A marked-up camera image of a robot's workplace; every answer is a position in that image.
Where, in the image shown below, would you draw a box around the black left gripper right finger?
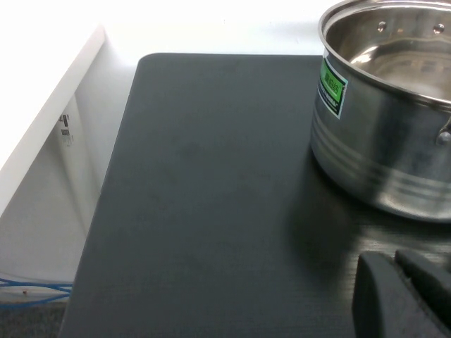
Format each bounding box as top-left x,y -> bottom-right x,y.
394,248 -> 451,327

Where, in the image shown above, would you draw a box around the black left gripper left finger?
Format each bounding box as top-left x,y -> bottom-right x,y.
352,253 -> 451,338

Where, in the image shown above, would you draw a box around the white cabinet panel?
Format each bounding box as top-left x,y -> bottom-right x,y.
0,24 -> 118,304

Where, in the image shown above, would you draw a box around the stainless steel pot black handles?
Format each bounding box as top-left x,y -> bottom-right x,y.
309,0 -> 451,223

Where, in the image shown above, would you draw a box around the blue cable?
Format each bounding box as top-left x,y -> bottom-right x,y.
0,277 -> 73,305

